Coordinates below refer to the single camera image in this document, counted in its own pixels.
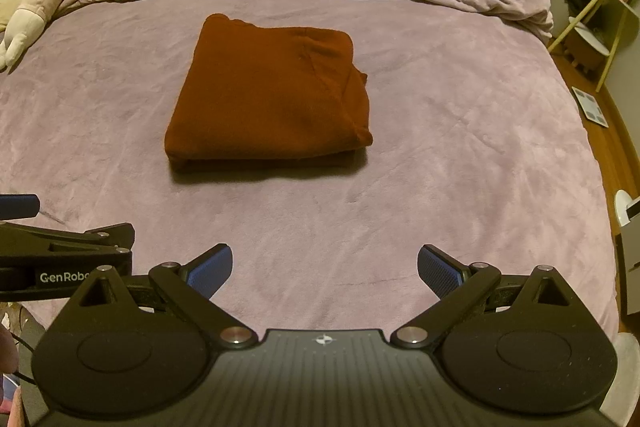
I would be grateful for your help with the grey drawer unit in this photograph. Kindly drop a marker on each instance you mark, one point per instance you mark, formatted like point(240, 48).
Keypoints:
point(629, 257)

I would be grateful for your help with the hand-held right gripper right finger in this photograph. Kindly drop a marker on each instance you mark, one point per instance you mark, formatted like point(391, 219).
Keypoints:
point(440, 271)

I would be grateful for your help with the round wooden basket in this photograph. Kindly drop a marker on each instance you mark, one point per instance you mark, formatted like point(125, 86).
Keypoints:
point(590, 44)

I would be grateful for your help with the yellow side table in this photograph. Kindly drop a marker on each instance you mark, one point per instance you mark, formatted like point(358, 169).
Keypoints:
point(607, 22)

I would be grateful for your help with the rust brown sweater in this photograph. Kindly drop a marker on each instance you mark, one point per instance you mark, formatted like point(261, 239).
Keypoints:
point(270, 97)

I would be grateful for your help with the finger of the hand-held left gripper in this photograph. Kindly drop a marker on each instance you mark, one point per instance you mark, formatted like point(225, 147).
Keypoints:
point(75, 239)
point(17, 205)

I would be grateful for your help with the purple bed blanket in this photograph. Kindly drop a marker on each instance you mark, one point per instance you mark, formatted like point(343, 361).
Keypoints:
point(300, 207)

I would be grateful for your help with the person's left hand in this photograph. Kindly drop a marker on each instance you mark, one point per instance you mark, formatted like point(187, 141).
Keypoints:
point(6, 349)

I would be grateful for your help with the white round object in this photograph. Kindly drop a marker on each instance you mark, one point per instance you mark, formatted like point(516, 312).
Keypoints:
point(622, 207)

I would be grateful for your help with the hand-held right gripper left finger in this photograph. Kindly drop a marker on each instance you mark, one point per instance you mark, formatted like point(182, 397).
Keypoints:
point(212, 266)

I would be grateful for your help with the white bathroom scale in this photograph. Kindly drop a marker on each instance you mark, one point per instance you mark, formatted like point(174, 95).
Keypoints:
point(590, 106)

